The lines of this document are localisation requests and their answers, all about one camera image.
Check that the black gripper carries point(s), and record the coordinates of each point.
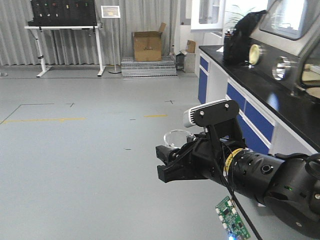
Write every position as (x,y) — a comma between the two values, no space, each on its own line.
(210,156)

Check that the clear glass beaker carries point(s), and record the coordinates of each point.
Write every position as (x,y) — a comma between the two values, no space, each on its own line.
(177,138)

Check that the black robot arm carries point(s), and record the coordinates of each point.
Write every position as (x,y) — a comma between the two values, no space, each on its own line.
(287,184)

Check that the white fume hood cabinet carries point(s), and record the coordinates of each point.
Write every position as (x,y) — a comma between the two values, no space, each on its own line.
(207,16)

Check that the green circuit board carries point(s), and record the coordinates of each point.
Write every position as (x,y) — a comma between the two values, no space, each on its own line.
(231,220)

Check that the metal grate platform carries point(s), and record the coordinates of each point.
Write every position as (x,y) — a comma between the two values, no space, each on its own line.
(131,68)

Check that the blue white lab bench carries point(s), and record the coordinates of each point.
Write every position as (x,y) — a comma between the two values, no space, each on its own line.
(271,119)

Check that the small cardboard box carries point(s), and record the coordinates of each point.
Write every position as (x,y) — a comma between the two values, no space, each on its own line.
(191,46)

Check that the black backpack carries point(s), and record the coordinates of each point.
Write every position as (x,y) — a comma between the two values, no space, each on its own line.
(237,45)

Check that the glove box chamber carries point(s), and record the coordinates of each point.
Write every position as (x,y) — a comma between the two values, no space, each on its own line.
(285,46)

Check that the sign stand with poster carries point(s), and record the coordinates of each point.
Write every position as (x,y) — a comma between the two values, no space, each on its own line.
(112,12)

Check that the white height adjustable desk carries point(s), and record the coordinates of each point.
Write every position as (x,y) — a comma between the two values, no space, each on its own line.
(69,42)

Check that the black pegboard panel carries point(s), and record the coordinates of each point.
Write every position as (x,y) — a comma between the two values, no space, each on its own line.
(57,13)

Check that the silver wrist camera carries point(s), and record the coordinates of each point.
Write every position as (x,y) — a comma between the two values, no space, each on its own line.
(211,113)

